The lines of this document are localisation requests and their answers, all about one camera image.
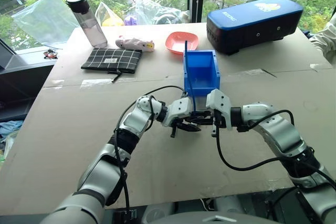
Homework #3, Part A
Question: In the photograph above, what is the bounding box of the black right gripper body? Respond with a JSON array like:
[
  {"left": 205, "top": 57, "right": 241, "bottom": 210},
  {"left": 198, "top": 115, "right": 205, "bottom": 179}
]
[{"left": 211, "top": 110, "right": 228, "bottom": 138}]

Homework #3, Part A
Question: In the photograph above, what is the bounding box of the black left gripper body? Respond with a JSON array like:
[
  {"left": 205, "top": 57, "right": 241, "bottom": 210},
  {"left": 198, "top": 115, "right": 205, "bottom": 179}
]
[{"left": 169, "top": 116, "right": 194, "bottom": 138}]

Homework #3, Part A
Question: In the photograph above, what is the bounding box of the blue cable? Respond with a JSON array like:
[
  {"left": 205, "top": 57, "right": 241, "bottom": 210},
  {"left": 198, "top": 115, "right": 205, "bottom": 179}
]
[{"left": 183, "top": 40, "right": 197, "bottom": 113}]

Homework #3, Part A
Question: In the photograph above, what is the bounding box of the blue plastic bin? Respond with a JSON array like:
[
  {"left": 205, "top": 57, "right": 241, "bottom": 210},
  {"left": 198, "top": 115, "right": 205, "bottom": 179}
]
[{"left": 182, "top": 49, "right": 224, "bottom": 99}]

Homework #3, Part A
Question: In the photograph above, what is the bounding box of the pink bowl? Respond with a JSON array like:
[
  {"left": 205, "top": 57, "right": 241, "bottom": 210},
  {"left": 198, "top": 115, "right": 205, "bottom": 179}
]
[{"left": 165, "top": 31, "right": 200, "bottom": 57}]

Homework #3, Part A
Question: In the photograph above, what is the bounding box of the white rounded shape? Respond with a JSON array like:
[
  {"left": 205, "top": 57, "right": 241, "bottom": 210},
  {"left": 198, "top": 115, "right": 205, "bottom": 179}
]
[
  {"left": 143, "top": 202, "right": 175, "bottom": 221},
  {"left": 213, "top": 196, "right": 246, "bottom": 216}
]

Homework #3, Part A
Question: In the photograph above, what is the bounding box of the black grid pattern pouch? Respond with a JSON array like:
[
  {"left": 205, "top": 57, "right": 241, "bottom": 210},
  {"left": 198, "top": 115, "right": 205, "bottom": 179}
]
[{"left": 80, "top": 47, "right": 143, "bottom": 83}]

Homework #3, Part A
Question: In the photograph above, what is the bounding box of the small plush toy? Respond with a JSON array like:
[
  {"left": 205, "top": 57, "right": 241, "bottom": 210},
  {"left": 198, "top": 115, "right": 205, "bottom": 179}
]
[{"left": 115, "top": 36, "right": 155, "bottom": 53}]

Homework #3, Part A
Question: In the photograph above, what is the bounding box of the blue and black case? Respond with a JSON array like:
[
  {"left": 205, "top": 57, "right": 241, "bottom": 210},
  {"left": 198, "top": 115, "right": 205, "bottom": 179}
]
[{"left": 206, "top": 0, "right": 305, "bottom": 56}]

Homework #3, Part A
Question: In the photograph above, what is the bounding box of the crumpled clear plastic bag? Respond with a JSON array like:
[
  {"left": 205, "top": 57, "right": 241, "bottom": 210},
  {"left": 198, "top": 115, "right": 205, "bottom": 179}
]
[{"left": 133, "top": 0, "right": 190, "bottom": 26}]

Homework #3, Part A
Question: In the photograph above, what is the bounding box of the clear bag with yellow contents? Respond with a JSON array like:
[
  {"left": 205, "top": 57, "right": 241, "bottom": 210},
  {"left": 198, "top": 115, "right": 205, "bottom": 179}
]
[{"left": 94, "top": 1, "right": 124, "bottom": 27}]

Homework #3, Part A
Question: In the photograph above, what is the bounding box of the clear bottle with black lid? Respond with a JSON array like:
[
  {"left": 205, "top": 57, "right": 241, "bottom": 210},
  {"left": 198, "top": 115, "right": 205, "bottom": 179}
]
[{"left": 65, "top": 0, "right": 108, "bottom": 49}]

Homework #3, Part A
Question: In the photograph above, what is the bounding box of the person in white clothing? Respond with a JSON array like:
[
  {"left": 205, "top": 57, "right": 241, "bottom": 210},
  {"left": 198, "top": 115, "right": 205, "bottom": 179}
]
[{"left": 309, "top": 13, "right": 336, "bottom": 68}]

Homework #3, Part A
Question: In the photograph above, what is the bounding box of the black side cabinet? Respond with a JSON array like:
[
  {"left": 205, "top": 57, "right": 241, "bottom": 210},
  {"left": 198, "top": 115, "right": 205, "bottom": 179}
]
[{"left": 0, "top": 39, "right": 58, "bottom": 122}]

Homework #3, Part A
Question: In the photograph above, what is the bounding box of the light blue cloth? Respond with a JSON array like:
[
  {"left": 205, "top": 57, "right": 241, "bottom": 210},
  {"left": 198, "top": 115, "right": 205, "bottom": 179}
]
[{"left": 0, "top": 120, "right": 25, "bottom": 143}]

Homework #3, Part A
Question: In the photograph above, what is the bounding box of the large clear plastic bag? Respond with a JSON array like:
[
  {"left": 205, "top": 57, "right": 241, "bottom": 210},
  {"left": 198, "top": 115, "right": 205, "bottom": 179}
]
[{"left": 12, "top": 0, "right": 81, "bottom": 49}]

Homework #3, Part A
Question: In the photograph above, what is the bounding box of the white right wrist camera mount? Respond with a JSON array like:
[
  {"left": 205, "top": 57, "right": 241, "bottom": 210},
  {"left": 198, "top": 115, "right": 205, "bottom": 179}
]
[{"left": 205, "top": 88, "right": 233, "bottom": 131}]

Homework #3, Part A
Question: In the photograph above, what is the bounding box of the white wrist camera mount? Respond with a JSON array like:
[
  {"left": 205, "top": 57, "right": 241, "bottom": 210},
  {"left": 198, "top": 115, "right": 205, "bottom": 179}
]
[
  {"left": 161, "top": 97, "right": 196, "bottom": 128},
  {"left": 205, "top": 88, "right": 233, "bottom": 131}
]

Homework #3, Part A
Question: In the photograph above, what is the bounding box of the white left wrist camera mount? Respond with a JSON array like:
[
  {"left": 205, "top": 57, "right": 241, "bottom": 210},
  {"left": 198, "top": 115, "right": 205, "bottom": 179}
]
[{"left": 161, "top": 97, "right": 196, "bottom": 128}]

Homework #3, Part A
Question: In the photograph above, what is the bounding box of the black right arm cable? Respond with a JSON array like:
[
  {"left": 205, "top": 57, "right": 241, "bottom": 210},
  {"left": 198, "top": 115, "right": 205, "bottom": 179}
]
[{"left": 211, "top": 109, "right": 336, "bottom": 190}]

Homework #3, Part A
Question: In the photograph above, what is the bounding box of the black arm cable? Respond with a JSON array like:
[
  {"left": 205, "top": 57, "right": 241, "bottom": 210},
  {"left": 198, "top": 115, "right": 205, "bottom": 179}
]
[
  {"left": 113, "top": 85, "right": 187, "bottom": 222},
  {"left": 211, "top": 109, "right": 336, "bottom": 190}
]

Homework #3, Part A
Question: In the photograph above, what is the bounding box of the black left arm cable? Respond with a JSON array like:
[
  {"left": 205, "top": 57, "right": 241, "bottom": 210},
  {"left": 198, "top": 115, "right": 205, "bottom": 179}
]
[{"left": 113, "top": 85, "right": 187, "bottom": 222}]

